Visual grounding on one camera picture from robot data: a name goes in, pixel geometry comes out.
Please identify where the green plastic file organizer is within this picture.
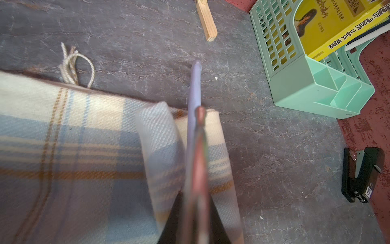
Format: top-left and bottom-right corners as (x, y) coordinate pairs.
(250, 1), (375, 119)

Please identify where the light blue clothes hanger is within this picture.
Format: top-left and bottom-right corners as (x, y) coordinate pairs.
(178, 60), (212, 244)

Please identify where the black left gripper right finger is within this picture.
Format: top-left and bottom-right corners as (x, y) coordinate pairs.
(209, 198), (231, 244)

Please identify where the plaid beige blue scarf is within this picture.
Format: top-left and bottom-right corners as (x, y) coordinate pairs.
(0, 42), (245, 244)

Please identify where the black stapler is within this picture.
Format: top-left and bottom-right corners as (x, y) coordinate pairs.
(341, 147), (385, 203)

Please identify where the yellow book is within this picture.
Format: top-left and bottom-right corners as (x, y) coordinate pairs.
(294, 0), (390, 61)

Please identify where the wooden clothes rack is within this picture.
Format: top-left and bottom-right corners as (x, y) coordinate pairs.
(195, 0), (218, 42)

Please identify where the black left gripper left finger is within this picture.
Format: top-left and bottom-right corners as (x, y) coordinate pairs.
(157, 192), (183, 244)

